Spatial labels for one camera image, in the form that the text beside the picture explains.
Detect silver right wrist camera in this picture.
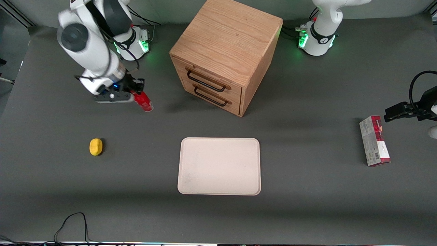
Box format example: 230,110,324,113
95,92,134,104

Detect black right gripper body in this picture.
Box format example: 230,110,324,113
109,72,137,94

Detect black looped table cable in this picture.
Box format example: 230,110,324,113
53,213,103,246

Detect white rectangular tray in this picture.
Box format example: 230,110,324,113
177,137,262,196

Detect black right base cables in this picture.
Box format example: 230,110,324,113
128,5,161,43

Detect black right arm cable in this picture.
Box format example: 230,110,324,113
85,0,140,70

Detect wooden drawer cabinet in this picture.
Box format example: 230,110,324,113
169,0,283,118

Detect red coke bottle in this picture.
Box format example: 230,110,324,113
131,91,154,112

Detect grey and red carton box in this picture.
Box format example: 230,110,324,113
359,115,391,167

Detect black left base cables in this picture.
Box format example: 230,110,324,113
282,7,320,41

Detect wooden drawer front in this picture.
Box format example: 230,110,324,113
179,77,242,117
171,55,243,103

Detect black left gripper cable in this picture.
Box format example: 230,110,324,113
409,71,437,110

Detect yellow lemon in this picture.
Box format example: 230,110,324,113
89,138,103,156

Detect black base cables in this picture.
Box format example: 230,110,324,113
282,7,320,41
128,5,161,43

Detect black drawer handle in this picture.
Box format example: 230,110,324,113
186,68,231,93
193,84,232,107

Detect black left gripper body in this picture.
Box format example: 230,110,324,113
408,87,437,122

